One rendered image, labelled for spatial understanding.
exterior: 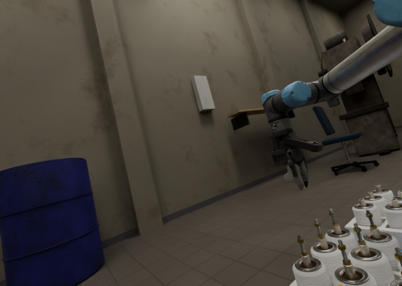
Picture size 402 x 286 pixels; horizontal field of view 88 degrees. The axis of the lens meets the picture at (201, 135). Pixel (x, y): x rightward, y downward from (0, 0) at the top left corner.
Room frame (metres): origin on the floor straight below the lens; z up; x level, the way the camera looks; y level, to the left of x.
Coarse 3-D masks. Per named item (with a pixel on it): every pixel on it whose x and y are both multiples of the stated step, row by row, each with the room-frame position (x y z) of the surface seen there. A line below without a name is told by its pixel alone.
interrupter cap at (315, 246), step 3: (315, 243) 0.79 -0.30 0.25; (318, 243) 0.79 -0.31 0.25; (327, 243) 0.77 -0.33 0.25; (330, 243) 0.77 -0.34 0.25; (333, 243) 0.76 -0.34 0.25; (312, 246) 0.78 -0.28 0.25; (315, 246) 0.78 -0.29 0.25; (318, 246) 0.77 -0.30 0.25; (330, 246) 0.76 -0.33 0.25; (333, 246) 0.75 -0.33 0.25; (336, 246) 0.74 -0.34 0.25; (315, 249) 0.76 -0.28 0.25; (318, 249) 0.75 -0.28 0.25; (321, 249) 0.75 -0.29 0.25; (324, 249) 0.75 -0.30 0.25; (327, 249) 0.74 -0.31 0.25; (330, 249) 0.73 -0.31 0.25; (333, 249) 0.73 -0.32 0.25; (336, 249) 0.73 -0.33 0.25; (321, 252) 0.73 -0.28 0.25; (324, 252) 0.73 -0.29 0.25; (327, 252) 0.72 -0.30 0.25
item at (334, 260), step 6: (312, 252) 0.76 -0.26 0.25; (318, 252) 0.74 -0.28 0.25; (330, 252) 0.72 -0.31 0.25; (336, 252) 0.72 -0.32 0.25; (318, 258) 0.74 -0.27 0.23; (324, 258) 0.72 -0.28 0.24; (330, 258) 0.71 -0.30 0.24; (336, 258) 0.71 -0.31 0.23; (342, 258) 0.72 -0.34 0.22; (330, 264) 0.72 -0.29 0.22; (336, 264) 0.71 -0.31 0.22; (342, 264) 0.72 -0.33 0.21; (330, 270) 0.72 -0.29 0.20; (330, 276) 0.72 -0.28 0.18
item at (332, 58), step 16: (368, 16) 3.40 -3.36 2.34; (368, 32) 3.45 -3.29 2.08; (336, 48) 3.78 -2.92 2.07; (352, 48) 3.63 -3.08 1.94; (336, 64) 3.84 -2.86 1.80; (368, 80) 3.93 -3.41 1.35; (352, 96) 4.15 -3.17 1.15; (368, 96) 3.99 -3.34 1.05; (352, 112) 3.81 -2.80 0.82; (368, 112) 3.70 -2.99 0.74; (384, 112) 3.55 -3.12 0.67; (352, 128) 3.89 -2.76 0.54; (368, 128) 3.74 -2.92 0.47; (384, 128) 3.60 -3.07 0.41; (368, 144) 3.79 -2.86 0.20; (384, 144) 3.66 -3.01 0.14
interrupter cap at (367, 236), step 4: (368, 232) 0.77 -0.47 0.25; (380, 232) 0.75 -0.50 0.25; (384, 232) 0.75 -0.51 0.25; (364, 236) 0.75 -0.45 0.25; (368, 236) 0.75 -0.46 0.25; (372, 236) 0.75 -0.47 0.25; (384, 236) 0.73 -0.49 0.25; (388, 236) 0.72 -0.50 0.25; (368, 240) 0.73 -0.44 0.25; (372, 240) 0.72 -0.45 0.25; (376, 240) 0.72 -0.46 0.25; (380, 240) 0.71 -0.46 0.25; (384, 240) 0.71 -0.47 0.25; (388, 240) 0.70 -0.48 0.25
